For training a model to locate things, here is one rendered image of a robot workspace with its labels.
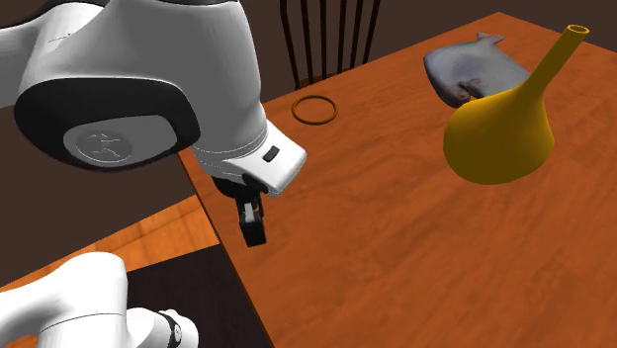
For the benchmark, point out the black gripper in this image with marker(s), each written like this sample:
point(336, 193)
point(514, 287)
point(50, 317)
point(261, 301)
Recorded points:
point(236, 187)

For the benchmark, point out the dark wooden chair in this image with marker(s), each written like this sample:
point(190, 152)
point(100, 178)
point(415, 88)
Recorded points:
point(323, 38)

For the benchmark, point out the yellow long-necked vase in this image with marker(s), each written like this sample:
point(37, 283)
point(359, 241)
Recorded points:
point(496, 139)

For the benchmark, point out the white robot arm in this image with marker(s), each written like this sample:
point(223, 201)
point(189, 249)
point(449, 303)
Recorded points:
point(144, 48)

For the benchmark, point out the wooden table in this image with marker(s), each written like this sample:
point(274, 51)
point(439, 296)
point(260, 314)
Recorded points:
point(385, 241)

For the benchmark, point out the grey fish figure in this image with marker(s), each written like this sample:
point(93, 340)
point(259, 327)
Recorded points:
point(475, 65)

